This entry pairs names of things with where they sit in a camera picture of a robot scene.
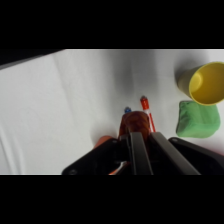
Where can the red ball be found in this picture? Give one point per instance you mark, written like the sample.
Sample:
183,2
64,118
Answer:
135,122

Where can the green folded cloth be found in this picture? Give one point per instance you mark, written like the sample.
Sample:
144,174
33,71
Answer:
198,120

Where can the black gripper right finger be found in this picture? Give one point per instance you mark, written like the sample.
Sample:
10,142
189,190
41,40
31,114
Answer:
173,156

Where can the blue capped white marker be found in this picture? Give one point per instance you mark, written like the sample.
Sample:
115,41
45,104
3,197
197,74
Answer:
127,109

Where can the yellow plastic cup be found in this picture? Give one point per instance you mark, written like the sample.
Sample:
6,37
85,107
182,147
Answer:
206,83

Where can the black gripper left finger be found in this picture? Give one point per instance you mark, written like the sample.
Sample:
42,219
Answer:
140,156

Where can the orange plastic cup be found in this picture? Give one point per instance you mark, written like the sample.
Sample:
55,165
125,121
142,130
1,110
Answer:
104,140

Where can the red capped white marker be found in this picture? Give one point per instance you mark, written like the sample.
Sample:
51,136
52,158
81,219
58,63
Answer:
146,110

